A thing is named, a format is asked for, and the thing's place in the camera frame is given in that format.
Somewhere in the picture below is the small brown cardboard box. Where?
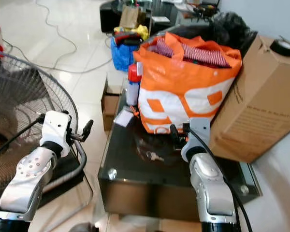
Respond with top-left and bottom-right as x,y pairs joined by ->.
101,83 -> 120,131

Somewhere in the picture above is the black tape roll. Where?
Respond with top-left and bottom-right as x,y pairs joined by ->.
269,39 -> 290,58

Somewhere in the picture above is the orange white shopping bag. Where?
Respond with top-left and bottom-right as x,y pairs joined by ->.
133,32 -> 244,135

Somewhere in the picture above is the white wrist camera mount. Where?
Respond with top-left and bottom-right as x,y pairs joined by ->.
181,117 -> 211,162
41,110 -> 73,158

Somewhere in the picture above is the large brown cardboard box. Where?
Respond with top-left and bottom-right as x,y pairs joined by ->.
209,35 -> 290,164

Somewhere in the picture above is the red capped white bottle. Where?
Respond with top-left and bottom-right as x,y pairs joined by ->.
126,62 -> 142,106

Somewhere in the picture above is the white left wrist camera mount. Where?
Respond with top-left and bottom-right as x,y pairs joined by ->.
41,110 -> 73,158

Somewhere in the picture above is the black glass top table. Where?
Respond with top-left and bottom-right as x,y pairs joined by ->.
98,87 -> 261,221

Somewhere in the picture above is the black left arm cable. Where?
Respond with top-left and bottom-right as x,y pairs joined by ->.
0,114 -> 46,161

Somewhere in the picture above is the white paper tag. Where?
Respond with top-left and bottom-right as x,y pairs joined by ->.
114,110 -> 134,128

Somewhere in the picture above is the yellow cloth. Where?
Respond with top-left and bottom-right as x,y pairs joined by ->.
114,24 -> 149,42

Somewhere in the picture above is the dark robot foot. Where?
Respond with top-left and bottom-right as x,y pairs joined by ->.
68,221 -> 100,232

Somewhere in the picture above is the red white striped cloth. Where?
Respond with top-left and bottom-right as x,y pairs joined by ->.
157,40 -> 231,68

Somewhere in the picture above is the small silver key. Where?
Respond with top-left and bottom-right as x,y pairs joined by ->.
146,151 -> 165,162

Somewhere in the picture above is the blue plastic bag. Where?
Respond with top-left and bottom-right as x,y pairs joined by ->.
110,36 -> 141,73

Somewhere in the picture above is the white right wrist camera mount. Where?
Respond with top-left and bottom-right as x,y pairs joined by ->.
181,117 -> 211,162

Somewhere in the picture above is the cluttered grey desk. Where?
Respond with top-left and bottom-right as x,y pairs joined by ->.
151,0 -> 221,28

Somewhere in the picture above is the grey floor cable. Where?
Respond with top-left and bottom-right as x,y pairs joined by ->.
36,0 -> 115,74

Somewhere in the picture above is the brown paper bag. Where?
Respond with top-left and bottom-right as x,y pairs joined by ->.
119,5 -> 145,29

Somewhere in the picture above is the black garbage bag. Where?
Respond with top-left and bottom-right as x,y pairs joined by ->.
209,11 -> 258,55

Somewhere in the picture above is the black speaker box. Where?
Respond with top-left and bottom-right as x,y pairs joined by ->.
100,0 -> 124,33

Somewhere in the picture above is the metal cage floor fan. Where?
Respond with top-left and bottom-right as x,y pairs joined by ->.
0,48 -> 79,194

